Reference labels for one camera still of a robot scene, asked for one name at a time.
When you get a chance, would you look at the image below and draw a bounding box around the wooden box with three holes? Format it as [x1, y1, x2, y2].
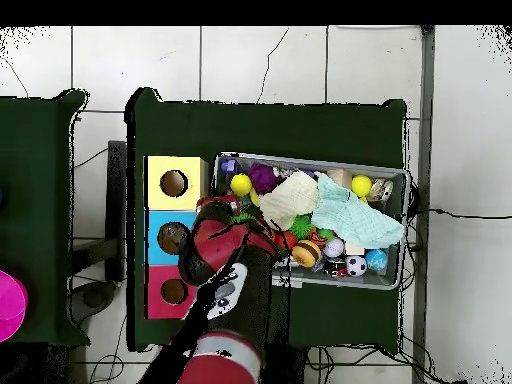
[143, 155, 209, 320]

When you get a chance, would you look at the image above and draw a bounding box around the purple rubber toy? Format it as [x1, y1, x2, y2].
[246, 162, 283, 195]

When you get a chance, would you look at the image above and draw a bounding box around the cream white cloth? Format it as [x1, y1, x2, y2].
[258, 170, 320, 231]

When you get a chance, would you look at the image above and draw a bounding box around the dark green tablecloth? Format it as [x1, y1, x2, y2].
[125, 86, 408, 354]
[0, 89, 91, 347]

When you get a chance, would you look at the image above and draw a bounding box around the black upright panel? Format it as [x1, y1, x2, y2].
[105, 139, 128, 281]

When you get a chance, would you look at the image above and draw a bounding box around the toy burger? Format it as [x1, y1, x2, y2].
[291, 239, 322, 268]

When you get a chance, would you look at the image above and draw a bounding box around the mint green cloth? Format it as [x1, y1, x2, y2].
[311, 172, 406, 250]

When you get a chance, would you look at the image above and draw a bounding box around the black and white football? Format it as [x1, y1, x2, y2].
[345, 255, 368, 278]

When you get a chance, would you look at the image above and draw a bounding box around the blue globe ball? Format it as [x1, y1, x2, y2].
[364, 248, 388, 272]

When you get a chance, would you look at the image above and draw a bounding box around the grey metal bar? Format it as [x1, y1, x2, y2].
[411, 25, 436, 384]

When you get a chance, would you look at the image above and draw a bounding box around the magenta plastic bowl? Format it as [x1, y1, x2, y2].
[0, 269, 29, 343]

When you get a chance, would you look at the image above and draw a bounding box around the metal wire mesh bin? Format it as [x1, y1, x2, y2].
[211, 151, 411, 291]

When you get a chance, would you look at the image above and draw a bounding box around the black cable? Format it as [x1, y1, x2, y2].
[414, 206, 512, 221]

